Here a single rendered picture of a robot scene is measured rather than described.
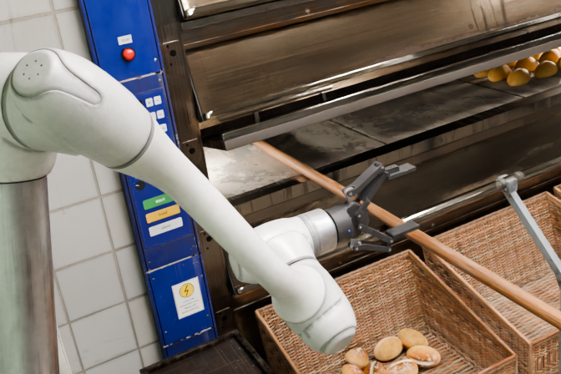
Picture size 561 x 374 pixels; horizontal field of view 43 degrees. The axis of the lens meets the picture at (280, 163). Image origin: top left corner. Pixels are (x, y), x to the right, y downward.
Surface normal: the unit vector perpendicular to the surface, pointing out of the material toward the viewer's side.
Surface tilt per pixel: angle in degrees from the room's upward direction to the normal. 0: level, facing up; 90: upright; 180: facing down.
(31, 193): 89
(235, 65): 70
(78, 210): 90
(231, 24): 90
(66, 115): 106
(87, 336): 90
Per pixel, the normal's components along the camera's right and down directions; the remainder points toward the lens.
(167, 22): 0.47, 0.28
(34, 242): 0.78, 0.11
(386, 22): 0.40, -0.05
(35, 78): -0.33, -0.47
